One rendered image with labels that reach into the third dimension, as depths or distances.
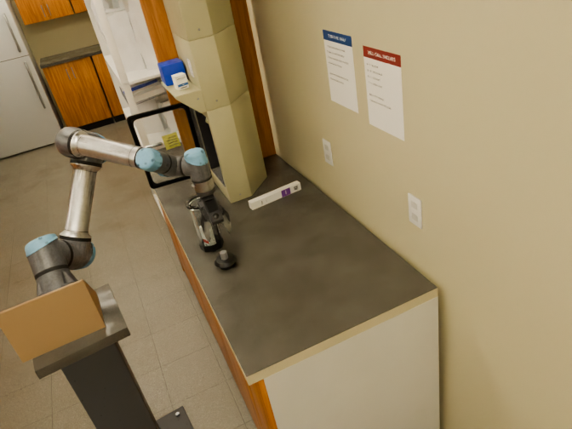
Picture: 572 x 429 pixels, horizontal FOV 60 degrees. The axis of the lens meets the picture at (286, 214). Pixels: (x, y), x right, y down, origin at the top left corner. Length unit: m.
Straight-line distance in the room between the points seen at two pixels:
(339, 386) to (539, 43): 1.19
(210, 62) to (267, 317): 1.09
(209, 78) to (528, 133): 1.38
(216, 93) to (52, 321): 1.12
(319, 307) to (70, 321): 0.86
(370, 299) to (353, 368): 0.24
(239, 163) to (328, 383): 1.11
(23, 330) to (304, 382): 0.95
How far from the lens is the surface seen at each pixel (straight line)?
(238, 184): 2.39
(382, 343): 1.76
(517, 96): 1.25
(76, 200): 2.04
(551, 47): 1.16
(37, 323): 1.89
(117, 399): 2.17
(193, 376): 2.94
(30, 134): 7.27
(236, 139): 2.31
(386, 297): 1.72
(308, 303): 1.73
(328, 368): 1.69
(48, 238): 1.96
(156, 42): 2.51
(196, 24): 2.16
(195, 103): 2.21
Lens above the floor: 2.09
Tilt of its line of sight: 31 degrees down
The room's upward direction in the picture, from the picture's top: 11 degrees counter-clockwise
